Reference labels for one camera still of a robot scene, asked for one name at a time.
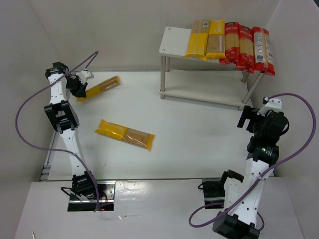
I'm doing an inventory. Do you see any red spaghetti bag right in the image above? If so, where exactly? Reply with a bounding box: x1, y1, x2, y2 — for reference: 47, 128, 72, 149
252, 26, 275, 76

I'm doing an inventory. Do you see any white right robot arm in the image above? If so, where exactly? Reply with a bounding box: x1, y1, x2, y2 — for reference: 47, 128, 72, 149
212, 103, 289, 239

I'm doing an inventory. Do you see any yellow spaghetti bag on shelf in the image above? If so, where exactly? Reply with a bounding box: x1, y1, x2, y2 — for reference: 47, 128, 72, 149
185, 19, 211, 61

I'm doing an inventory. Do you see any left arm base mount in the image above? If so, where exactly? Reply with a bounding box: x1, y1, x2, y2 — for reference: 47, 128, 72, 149
67, 181, 116, 212

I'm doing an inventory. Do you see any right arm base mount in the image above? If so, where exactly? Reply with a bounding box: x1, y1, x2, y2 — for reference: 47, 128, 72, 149
197, 178, 225, 210

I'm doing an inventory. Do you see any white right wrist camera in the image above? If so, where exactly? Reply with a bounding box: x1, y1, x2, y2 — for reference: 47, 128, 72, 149
257, 97, 282, 116

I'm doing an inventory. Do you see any purple cable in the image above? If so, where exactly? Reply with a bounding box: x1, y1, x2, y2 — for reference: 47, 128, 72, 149
188, 93, 315, 228
15, 51, 108, 212

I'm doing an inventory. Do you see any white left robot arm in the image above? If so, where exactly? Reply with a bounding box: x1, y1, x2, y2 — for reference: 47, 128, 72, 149
44, 62, 97, 200

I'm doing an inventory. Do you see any red spaghetti bag middle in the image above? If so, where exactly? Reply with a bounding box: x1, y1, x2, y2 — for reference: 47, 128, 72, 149
236, 24, 254, 74

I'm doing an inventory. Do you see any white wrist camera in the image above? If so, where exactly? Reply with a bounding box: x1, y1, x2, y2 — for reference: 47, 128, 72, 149
76, 70, 94, 84
257, 97, 282, 116

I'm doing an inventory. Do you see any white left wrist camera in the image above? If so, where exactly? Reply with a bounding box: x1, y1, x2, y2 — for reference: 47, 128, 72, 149
76, 70, 94, 84

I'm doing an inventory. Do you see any red spaghetti bag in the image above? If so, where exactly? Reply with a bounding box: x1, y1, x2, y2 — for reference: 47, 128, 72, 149
219, 22, 240, 65
236, 24, 254, 74
252, 26, 275, 76

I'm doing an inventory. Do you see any yellow spaghetti box on shelf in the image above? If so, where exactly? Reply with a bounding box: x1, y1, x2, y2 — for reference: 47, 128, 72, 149
206, 20, 226, 59

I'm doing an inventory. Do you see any yellow spaghetti bag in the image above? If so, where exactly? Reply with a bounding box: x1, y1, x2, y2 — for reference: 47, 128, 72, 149
185, 19, 211, 61
77, 76, 120, 102
95, 119, 155, 151

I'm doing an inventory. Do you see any white two-tier shelf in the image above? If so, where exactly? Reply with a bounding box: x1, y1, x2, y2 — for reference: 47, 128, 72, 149
159, 26, 263, 110

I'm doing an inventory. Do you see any red spaghetti bag left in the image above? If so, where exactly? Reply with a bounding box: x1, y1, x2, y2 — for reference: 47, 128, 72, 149
219, 22, 240, 65

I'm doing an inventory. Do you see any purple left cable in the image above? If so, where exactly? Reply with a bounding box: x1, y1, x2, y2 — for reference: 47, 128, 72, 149
15, 51, 108, 212

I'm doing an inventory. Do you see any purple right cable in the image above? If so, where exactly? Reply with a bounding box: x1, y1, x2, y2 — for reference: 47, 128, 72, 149
188, 93, 315, 228

